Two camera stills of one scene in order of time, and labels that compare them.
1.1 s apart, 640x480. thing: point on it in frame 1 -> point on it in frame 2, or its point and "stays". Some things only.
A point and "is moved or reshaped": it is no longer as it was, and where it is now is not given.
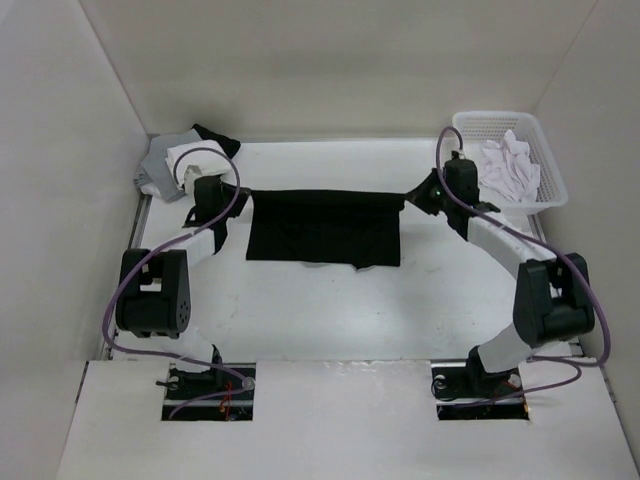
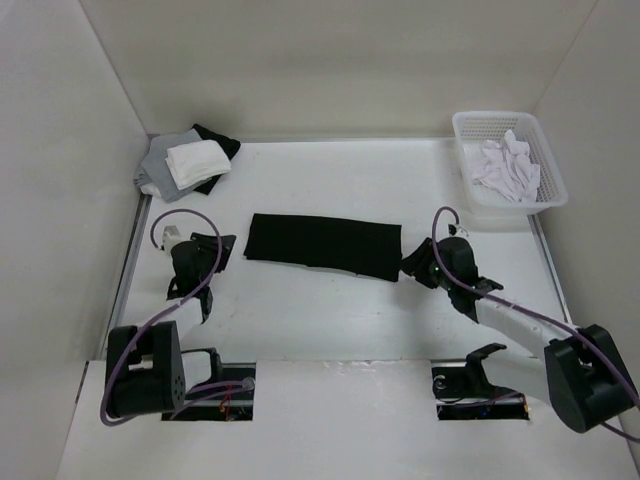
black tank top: x=353 y=228 is moved or reshaped
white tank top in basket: x=507 y=169 stays
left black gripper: x=241 y=198 -> x=228 y=243
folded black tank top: x=229 y=145 stays
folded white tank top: x=210 y=156 stays
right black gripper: x=418 y=195 -> x=416 y=262
